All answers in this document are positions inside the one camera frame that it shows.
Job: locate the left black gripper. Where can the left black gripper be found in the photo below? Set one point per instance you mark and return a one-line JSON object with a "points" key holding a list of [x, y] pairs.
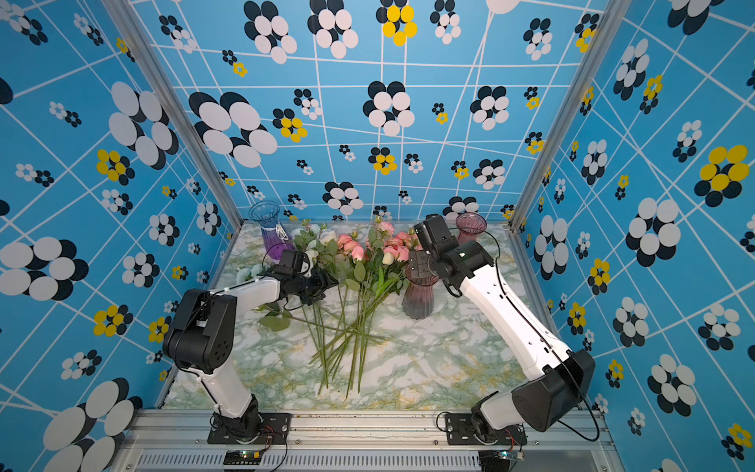
{"points": [[323, 282]]}

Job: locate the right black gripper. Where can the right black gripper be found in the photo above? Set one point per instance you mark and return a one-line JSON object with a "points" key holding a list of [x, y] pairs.
{"points": [[419, 264]]}

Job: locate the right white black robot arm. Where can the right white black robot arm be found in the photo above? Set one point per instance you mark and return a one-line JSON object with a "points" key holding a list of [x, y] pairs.
{"points": [[557, 378]]}

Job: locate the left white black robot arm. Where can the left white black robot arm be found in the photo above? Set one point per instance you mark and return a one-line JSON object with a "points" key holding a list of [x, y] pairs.
{"points": [[201, 335]]}

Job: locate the rear pink grey glass vase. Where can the rear pink grey glass vase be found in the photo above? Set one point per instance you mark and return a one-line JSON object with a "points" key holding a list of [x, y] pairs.
{"points": [[470, 225]]}

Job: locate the pink grey glass vase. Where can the pink grey glass vase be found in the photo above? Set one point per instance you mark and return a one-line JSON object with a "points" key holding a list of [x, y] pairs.
{"points": [[470, 225], [419, 297]]}

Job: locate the blue purple glass vase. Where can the blue purple glass vase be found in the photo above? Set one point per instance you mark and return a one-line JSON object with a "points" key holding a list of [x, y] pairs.
{"points": [[275, 237]]}

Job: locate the front pink grey glass vase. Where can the front pink grey glass vase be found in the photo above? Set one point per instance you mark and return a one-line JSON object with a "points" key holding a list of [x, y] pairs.
{"points": [[419, 297]]}

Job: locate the pile of artificial flowers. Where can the pile of artificial flowers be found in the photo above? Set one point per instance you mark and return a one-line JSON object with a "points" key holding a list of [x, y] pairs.
{"points": [[343, 337]]}

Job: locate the left controller circuit board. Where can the left controller circuit board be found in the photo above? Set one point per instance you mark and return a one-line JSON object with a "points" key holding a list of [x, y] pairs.
{"points": [[242, 458]]}

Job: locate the controller circuit board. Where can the controller circuit board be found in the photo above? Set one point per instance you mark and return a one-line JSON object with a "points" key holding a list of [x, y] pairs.
{"points": [[242, 458], [499, 461]]}

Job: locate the right controller circuit board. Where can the right controller circuit board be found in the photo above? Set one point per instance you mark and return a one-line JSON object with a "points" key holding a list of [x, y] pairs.
{"points": [[499, 461]]}

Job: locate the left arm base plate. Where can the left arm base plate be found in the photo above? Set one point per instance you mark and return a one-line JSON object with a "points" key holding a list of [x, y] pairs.
{"points": [[263, 428]]}

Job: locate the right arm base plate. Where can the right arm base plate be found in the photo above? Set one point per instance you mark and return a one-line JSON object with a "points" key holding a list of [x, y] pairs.
{"points": [[466, 429]]}

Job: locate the aluminium front rail frame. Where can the aluminium front rail frame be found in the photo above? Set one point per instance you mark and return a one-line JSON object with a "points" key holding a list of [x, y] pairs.
{"points": [[177, 440]]}

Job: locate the right corner aluminium post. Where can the right corner aluminium post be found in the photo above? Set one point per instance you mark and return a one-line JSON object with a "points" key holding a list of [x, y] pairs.
{"points": [[610, 22]]}

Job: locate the corner aluminium post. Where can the corner aluminium post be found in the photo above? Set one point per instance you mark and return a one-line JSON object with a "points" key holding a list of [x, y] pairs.
{"points": [[125, 20], [610, 22]]}

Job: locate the left corner aluminium post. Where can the left corner aluminium post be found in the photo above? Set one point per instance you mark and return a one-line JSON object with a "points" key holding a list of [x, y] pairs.
{"points": [[125, 20]]}

